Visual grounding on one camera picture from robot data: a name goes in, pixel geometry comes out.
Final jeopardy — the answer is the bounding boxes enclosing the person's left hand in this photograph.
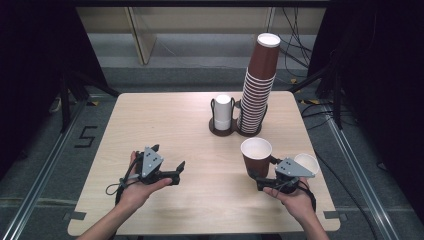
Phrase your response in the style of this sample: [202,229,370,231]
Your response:
[115,150,174,212]

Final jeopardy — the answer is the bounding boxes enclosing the beige cabinet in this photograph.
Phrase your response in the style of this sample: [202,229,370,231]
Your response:
[77,6,327,66]

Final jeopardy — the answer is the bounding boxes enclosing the brown cup holder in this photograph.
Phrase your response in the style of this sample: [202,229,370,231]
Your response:
[208,96,269,138]

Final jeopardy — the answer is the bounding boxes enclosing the person's right hand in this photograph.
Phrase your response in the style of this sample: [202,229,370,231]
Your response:
[262,177,317,225]

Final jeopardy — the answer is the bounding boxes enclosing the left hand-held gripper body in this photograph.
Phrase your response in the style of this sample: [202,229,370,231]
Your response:
[134,146,182,186]

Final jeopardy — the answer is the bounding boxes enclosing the aluminium floor rail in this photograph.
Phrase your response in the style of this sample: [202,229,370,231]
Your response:
[0,99,88,240]
[326,108,396,240]

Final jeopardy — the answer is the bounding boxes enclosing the stack of brown cups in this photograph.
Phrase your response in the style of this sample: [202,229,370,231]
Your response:
[237,32,282,135]

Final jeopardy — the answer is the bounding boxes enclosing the stack of white cups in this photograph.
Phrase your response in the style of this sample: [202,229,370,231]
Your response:
[213,94,233,132]

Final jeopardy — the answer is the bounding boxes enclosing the black curtain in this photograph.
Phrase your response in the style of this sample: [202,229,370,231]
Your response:
[0,0,111,171]
[308,0,424,214]

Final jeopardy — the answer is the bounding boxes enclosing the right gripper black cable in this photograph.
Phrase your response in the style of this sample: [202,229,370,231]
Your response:
[298,151,379,240]

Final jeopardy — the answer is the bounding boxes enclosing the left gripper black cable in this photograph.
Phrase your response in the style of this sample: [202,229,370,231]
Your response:
[105,154,143,207]

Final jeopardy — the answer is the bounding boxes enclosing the black stand legs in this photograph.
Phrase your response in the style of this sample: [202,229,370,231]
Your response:
[289,64,344,130]
[59,68,122,134]

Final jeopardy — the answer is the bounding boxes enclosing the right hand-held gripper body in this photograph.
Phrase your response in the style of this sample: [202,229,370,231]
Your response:
[255,157,317,195]

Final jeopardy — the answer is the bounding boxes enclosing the hanging black cables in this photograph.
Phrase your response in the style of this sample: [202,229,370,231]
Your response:
[281,6,315,72]

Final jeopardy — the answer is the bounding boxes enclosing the white metal post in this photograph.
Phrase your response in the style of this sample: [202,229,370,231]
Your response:
[266,7,276,34]

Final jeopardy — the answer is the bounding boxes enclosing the single brown paper cup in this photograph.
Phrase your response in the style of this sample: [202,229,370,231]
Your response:
[240,136,274,179]

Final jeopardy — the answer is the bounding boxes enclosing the black floor cables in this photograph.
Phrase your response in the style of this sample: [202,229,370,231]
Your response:
[299,99,336,131]

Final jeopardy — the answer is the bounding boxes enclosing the black tape strip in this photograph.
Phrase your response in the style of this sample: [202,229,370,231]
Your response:
[323,210,348,221]
[63,211,88,222]

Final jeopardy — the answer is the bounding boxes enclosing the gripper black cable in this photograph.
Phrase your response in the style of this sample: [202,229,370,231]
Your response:
[298,151,379,240]
[105,154,143,207]

